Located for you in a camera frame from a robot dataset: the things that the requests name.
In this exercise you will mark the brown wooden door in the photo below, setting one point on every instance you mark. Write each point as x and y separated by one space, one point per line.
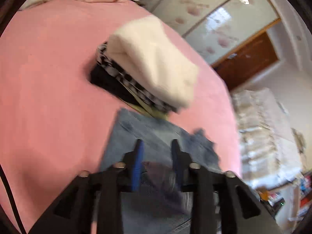
246 63

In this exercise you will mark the black white patterned garment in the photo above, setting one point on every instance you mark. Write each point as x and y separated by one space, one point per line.
104 61

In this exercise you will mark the pale green folded garment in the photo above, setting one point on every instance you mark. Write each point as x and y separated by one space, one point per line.
156 113

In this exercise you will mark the floral sliding door wardrobe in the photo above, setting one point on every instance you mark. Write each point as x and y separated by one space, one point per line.
207 17

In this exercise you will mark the blue denim jacket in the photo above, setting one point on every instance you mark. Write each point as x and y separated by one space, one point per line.
158 136

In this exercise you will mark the black folded garment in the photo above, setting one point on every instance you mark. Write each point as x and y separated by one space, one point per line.
107 82

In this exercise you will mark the white lace covered furniture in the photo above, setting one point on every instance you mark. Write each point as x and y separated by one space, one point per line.
263 131

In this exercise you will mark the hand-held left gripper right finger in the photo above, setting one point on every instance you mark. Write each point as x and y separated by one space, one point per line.
176 158

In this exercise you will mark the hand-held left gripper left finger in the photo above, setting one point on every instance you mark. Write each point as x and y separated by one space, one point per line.
137 168

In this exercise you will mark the pink bed blanket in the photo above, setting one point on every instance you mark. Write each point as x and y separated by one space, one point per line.
48 78

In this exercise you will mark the white folded garment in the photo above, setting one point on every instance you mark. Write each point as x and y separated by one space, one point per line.
151 61

